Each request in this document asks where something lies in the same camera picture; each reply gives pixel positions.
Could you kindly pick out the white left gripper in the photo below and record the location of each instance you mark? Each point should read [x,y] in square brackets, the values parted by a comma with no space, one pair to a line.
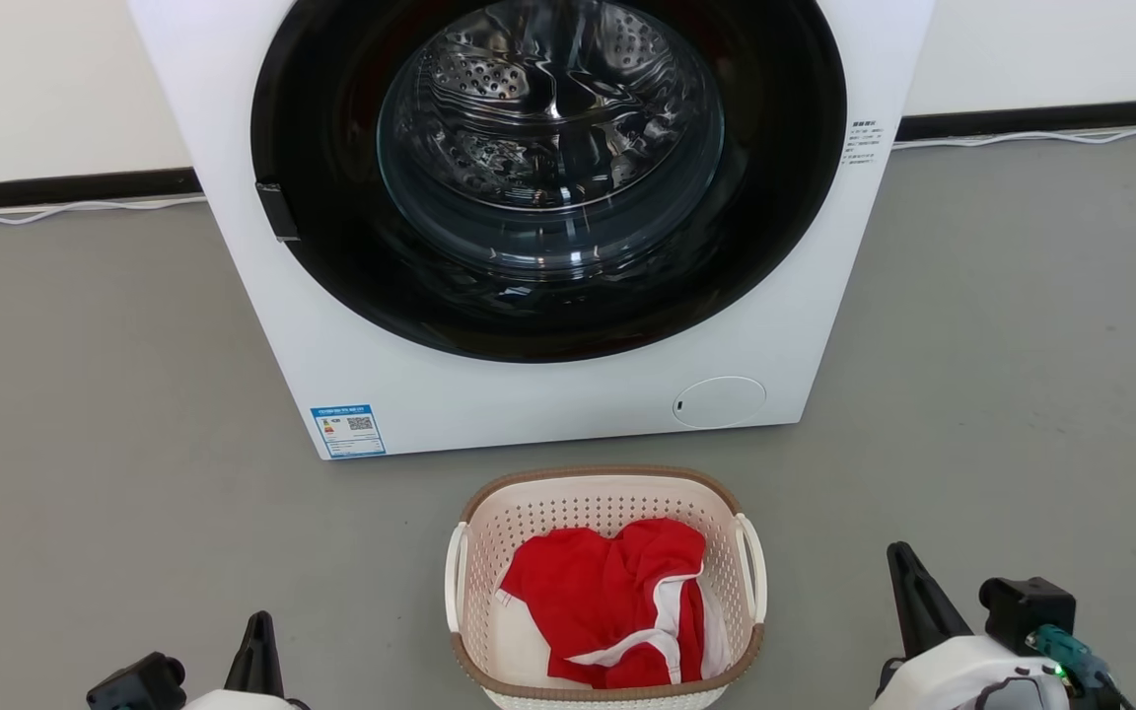
[248,702]

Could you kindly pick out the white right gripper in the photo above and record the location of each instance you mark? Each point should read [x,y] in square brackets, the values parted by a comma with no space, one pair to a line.
[953,680]

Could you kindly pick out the cream perforated laundry basket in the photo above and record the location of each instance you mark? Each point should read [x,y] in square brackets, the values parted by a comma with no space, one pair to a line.
[598,503]

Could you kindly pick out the blue energy label sticker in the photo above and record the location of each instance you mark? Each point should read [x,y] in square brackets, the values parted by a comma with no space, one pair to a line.
[347,432]

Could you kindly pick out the round white filter cover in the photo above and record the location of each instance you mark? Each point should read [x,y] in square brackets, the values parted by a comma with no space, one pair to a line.
[719,402]

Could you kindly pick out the white front-load washing machine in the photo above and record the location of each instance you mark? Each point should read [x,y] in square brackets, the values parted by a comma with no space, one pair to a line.
[331,365]

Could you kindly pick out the red garment with white trim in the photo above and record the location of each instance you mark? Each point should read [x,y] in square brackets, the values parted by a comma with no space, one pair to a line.
[588,602]

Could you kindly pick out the black round glass washer door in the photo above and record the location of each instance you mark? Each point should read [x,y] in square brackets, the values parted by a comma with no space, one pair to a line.
[785,197]

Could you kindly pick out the small printed text label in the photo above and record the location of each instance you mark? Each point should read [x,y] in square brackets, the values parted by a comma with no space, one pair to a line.
[864,143]

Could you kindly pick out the steel perforated washer drum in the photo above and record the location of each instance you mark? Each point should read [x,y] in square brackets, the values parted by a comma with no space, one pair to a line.
[479,69]

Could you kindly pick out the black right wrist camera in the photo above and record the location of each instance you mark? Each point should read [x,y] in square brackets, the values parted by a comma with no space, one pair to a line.
[1022,606]

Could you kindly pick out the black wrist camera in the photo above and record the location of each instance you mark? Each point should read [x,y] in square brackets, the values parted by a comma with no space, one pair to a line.
[134,685]
[1022,606]

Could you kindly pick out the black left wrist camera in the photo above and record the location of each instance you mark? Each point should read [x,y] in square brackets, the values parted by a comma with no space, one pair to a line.
[134,685]

